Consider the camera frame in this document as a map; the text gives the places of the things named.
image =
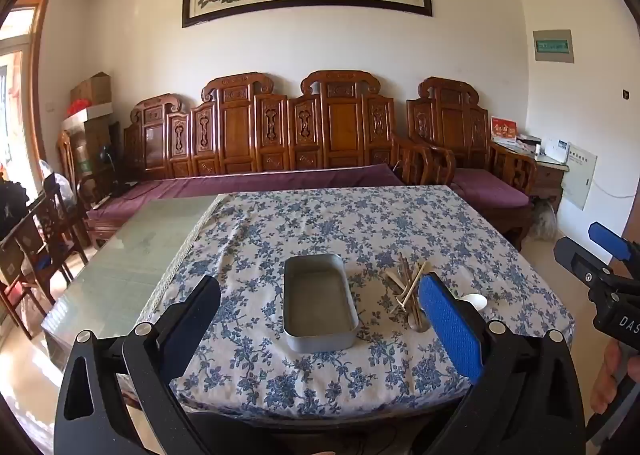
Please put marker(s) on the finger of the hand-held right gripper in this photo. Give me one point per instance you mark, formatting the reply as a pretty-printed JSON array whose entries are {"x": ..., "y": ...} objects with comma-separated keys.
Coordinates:
[
  {"x": 607, "y": 240},
  {"x": 572, "y": 257}
]

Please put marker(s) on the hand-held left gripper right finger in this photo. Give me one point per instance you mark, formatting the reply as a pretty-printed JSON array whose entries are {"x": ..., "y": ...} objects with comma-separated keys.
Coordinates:
[{"x": 450, "y": 330}]

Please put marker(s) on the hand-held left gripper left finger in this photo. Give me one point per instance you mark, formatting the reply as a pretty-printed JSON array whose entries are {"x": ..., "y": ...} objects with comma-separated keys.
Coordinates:
[{"x": 192, "y": 322}]

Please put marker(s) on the grey metal rectangular tin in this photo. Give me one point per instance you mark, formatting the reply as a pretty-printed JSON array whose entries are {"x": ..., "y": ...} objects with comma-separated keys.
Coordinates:
[{"x": 317, "y": 295}]

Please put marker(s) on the person's right hand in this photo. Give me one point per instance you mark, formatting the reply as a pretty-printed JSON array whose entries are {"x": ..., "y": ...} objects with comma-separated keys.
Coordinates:
[{"x": 605, "y": 380}]

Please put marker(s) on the grey plastic bag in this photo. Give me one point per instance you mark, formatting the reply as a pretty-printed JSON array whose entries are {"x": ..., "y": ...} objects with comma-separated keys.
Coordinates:
[{"x": 544, "y": 220}]

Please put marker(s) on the grey electrical panel door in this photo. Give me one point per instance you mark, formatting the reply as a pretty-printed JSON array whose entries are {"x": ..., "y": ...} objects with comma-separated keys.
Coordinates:
[{"x": 580, "y": 177}]

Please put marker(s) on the wooden side table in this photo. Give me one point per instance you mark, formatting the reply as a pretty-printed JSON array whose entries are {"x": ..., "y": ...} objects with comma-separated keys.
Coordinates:
[{"x": 547, "y": 177}]

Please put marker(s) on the white box device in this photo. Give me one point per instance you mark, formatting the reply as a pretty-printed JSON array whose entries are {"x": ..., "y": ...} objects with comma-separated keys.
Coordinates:
[{"x": 556, "y": 150}]

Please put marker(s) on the purple armchair cushion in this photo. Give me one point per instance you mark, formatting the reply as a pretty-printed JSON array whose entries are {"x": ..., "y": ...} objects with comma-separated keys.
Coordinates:
[{"x": 487, "y": 185}]

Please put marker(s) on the long purple sofa cushion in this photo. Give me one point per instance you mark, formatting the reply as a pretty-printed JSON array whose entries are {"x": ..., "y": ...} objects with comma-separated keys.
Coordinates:
[{"x": 165, "y": 190}]

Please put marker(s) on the red desk calendar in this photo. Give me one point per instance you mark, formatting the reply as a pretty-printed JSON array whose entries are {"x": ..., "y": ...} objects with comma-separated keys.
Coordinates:
[{"x": 504, "y": 130}]

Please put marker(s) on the blue floral tablecloth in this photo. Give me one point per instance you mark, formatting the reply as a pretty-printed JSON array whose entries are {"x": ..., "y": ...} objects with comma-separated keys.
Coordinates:
[{"x": 320, "y": 225}]

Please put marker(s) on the carved wooden armchair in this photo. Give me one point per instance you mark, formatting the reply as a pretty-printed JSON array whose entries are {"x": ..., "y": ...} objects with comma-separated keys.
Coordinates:
[{"x": 450, "y": 125}]

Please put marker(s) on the black desk lamp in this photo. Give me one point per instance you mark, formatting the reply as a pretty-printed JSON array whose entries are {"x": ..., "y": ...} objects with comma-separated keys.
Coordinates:
[{"x": 105, "y": 152}]

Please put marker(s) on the carved wooden sofa bench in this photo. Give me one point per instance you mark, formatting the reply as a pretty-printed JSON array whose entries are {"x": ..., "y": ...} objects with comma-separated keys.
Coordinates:
[{"x": 240, "y": 135}]

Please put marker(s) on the clear plastic bag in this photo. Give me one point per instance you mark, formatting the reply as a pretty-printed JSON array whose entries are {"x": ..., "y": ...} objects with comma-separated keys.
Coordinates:
[{"x": 57, "y": 180}]

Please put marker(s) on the stacked brown cardboard boxes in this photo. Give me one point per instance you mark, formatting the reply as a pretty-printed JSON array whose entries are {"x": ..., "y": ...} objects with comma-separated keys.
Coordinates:
[{"x": 95, "y": 140}]

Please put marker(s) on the black bag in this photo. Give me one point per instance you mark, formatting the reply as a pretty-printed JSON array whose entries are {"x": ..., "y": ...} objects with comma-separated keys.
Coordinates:
[{"x": 12, "y": 207}]

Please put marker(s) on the long white box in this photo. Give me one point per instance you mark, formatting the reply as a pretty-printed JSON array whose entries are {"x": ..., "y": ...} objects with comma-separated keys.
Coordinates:
[{"x": 85, "y": 117}]

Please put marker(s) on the red ornament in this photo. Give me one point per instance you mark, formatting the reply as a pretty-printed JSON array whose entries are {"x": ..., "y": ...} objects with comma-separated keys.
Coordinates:
[{"x": 80, "y": 107}]

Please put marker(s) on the open cardboard box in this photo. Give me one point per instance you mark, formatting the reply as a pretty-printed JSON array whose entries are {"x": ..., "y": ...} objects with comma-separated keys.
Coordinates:
[{"x": 92, "y": 87}]

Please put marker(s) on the wall box with green strip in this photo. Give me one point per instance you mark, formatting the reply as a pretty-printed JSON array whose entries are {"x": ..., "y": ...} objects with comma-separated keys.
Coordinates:
[{"x": 552, "y": 46}]

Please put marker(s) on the wooden door frame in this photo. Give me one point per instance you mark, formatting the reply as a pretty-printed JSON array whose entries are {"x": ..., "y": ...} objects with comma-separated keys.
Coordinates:
[{"x": 39, "y": 85}]

